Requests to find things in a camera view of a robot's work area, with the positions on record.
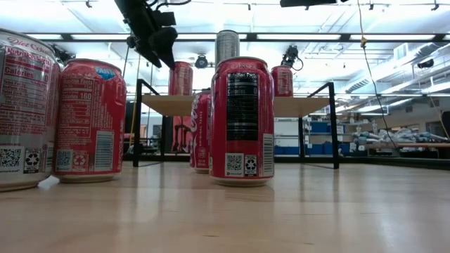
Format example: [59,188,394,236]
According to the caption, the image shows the rack with blue bins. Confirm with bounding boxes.
[274,119,351,157]

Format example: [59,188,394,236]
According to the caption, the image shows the orange background backdrop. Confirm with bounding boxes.
[171,117,193,153]

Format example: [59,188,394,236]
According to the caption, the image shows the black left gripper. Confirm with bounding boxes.
[114,0,178,70]

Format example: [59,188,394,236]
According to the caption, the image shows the wooden shelf with black frame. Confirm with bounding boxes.
[132,79,340,170]

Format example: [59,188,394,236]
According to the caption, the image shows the round black hanging fixture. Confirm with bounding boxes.
[194,54,210,70]

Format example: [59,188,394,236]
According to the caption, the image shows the yellow hanging cord with knot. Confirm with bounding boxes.
[356,0,368,49]

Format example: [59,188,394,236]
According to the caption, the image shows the black overhead camera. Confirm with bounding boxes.
[280,44,304,72]

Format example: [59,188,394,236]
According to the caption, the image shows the small black ceiling fixture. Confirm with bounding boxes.
[416,58,435,70]

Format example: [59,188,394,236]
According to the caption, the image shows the cluttered background workbench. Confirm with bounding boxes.
[351,126,450,159]

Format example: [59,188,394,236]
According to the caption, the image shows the black hanging cable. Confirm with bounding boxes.
[363,47,400,150]

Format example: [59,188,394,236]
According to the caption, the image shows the silver Diet Coke can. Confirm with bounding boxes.
[0,27,63,193]

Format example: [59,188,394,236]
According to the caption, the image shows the black background monitor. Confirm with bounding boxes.
[125,101,136,134]

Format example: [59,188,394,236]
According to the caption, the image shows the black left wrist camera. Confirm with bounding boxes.
[152,10,177,28]

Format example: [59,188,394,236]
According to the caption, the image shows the red Coca-Cola original can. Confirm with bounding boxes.
[189,89,213,175]
[270,65,294,98]

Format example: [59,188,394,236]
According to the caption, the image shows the red Coke Zero can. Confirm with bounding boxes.
[210,56,276,188]

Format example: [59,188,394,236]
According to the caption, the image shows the black ceiling fixture cluster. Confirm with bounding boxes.
[52,44,77,66]

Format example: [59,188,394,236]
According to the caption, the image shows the tall slim white can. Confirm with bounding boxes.
[214,30,241,67]

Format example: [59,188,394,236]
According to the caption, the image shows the black overhead frame beam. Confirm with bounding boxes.
[24,32,450,43]

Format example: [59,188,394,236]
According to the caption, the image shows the red Fanta can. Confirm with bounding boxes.
[168,60,194,97]
[52,58,127,184]

